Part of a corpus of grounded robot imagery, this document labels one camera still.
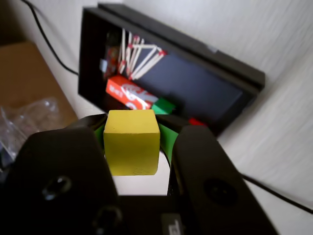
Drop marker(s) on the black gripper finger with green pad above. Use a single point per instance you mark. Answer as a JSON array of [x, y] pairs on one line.
[[56, 156], [203, 161]]

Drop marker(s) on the yellow wooden cube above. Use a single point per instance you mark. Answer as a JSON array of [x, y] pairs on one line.
[[132, 147]]

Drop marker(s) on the black rectangular box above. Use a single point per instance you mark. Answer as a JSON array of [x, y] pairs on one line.
[[195, 80]]

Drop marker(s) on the brown cardboard box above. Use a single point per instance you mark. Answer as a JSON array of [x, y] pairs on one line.
[[27, 78]]

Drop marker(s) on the red wooden block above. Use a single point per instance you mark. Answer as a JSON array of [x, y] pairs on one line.
[[196, 122]]

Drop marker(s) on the clear plastic bag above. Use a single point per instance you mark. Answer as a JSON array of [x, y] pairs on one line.
[[22, 122]]

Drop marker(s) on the green wooden block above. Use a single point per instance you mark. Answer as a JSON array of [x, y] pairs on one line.
[[163, 106]]

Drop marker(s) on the red printed matchbox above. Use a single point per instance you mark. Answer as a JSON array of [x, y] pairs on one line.
[[127, 93]]

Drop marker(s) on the colourful candy wrapper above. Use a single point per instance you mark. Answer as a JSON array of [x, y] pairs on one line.
[[112, 56]]

